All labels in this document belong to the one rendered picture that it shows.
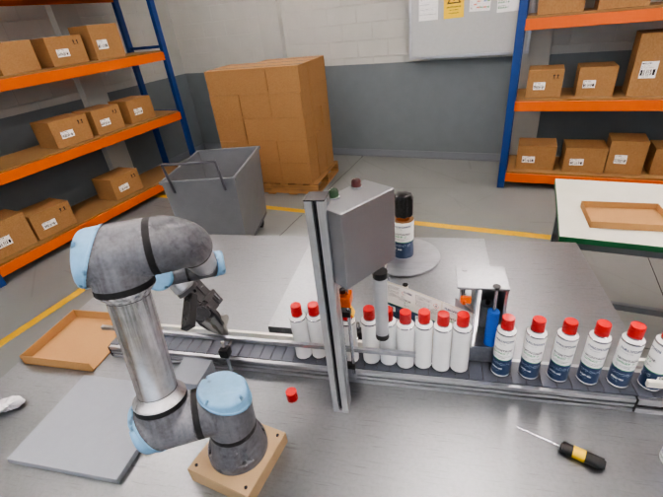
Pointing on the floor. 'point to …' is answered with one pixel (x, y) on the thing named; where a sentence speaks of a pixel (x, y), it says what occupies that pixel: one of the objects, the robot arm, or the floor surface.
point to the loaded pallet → (277, 119)
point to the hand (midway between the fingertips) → (224, 334)
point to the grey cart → (219, 190)
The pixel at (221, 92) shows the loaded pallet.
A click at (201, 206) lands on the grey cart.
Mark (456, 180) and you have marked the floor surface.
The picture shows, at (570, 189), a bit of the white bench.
